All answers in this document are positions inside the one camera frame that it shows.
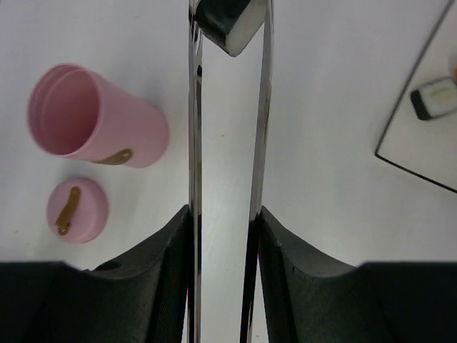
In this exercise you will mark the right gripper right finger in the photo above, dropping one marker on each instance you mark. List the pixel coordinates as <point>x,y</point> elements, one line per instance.
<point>310,296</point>

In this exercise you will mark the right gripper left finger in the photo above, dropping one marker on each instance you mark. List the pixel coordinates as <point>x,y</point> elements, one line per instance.
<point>138,296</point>

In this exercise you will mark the sushi roll piece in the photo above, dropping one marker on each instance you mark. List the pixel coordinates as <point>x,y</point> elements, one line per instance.
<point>434,99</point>
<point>230,24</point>

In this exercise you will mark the metal tongs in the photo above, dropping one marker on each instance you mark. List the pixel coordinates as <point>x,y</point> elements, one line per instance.
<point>229,105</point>

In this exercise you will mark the pink lunch box lid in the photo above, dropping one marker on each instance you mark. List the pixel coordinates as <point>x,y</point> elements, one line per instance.
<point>77,210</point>

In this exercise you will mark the pink cylindrical lunch box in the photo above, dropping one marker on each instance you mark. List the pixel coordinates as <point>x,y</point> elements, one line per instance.
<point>76,114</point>

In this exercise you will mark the white square plate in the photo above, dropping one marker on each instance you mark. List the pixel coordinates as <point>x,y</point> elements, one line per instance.
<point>420,135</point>

